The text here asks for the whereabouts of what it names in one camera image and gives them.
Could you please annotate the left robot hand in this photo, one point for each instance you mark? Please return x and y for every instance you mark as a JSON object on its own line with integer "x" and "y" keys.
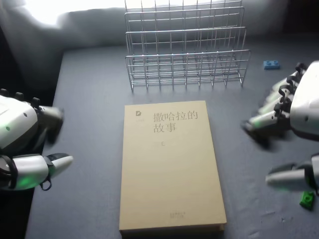
{"x": 17, "y": 119}

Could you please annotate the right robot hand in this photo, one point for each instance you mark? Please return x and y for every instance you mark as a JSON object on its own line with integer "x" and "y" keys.
{"x": 306, "y": 99}

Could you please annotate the beige hardcover book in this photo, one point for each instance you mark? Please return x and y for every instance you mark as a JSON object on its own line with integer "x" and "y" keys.
{"x": 172, "y": 169}

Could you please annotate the blue toy brick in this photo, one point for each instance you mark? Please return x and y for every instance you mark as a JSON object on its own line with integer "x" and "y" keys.
{"x": 271, "y": 65}

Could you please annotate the grey table cloth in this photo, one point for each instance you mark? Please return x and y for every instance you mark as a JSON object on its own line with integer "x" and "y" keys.
{"x": 94, "y": 87}

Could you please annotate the green toy brick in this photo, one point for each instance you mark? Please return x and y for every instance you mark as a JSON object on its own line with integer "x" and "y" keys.
{"x": 306, "y": 199}

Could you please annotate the white backdrop sheet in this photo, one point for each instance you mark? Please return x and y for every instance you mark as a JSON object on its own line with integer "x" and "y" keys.
{"x": 87, "y": 20}

